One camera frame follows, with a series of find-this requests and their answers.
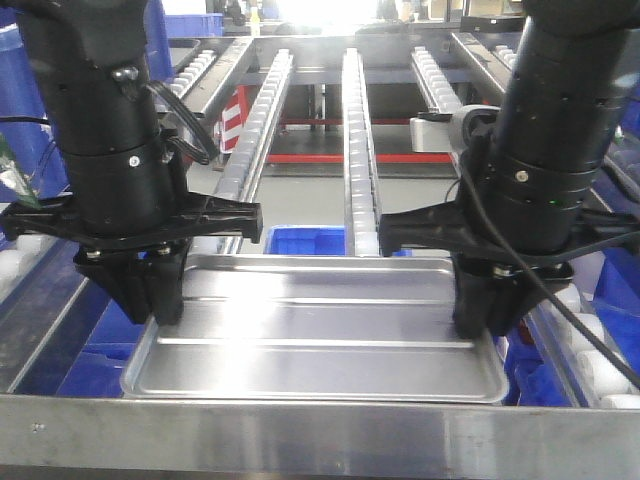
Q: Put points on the red floor frame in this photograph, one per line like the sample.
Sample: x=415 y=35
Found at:
x=355 y=144

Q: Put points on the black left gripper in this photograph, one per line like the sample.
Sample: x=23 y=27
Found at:
x=142 y=271

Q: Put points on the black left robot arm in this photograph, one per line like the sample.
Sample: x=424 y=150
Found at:
x=122 y=137

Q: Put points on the blue bin below rack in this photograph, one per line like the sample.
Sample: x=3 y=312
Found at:
x=315 y=240

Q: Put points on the white roller rail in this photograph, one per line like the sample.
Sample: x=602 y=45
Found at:
x=361 y=202
x=241 y=178
x=437 y=92

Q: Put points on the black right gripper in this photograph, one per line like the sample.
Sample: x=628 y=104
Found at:
x=491 y=291

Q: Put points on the ribbed silver tray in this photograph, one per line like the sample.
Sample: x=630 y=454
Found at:
x=268 y=327

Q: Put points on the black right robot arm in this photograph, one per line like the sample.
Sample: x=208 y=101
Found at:
x=525 y=178

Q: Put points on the steel front shelf rail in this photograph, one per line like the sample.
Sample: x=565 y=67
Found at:
x=362 y=439

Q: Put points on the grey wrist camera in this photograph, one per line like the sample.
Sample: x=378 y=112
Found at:
x=449 y=132

